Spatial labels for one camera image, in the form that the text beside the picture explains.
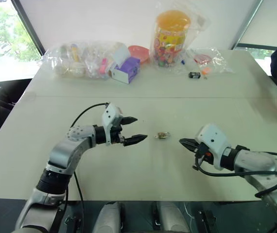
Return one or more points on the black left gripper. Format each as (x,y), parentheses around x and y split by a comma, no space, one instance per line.
(116,136)

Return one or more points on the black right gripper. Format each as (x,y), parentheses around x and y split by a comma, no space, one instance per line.
(205,155)

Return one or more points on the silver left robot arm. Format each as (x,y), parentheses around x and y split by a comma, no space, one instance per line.
(63,153)

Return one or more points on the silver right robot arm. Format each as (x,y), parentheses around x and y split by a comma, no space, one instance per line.
(255,160)

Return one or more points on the white and purple toy box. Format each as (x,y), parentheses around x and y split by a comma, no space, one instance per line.
(126,69)

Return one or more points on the small black box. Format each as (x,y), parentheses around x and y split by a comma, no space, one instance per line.
(194,75)

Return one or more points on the grey rounded robot leg cover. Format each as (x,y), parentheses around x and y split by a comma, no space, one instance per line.
(109,217)
(171,217)

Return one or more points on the small orange plastic piece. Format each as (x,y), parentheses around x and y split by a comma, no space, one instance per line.
(205,71)

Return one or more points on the pink plastic bowl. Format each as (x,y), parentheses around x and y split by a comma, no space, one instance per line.
(139,53)

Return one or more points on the small blue plastic piece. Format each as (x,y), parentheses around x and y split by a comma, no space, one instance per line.
(183,62)

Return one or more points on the clear bag of toys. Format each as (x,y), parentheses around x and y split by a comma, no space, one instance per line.
(80,60)

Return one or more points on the clear bag with red item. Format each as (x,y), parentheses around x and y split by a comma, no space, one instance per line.
(213,60)

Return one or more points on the candy jar with orange lid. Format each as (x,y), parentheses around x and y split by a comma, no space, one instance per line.
(171,38)

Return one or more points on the clear bag around jar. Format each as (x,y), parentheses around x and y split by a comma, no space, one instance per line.
(199,21)

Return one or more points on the dark office chair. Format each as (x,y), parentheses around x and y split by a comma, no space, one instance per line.
(0,109)

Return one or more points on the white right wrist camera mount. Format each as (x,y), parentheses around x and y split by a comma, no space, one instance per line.
(213,138)

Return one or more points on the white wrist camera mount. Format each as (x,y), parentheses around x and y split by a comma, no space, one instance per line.
(213,138)
(110,114)

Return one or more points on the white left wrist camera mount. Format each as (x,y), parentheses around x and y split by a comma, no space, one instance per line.
(110,114)

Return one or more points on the dark window frame bar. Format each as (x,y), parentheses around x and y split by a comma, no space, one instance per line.
(29,29)
(247,24)

